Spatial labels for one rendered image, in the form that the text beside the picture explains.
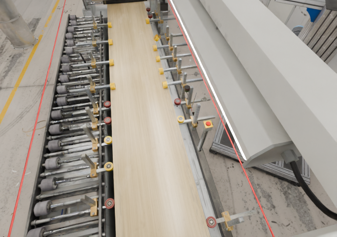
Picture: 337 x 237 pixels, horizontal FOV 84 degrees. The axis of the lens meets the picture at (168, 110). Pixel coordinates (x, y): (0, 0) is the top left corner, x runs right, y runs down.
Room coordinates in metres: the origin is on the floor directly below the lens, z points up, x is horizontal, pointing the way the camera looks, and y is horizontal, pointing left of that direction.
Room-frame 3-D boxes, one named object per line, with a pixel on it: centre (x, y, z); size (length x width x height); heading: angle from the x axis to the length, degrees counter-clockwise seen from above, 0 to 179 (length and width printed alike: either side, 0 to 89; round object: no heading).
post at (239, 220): (0.16, -0.52, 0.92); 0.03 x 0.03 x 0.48; 13
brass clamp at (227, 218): (0.18, -0.51, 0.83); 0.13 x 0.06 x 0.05; 13
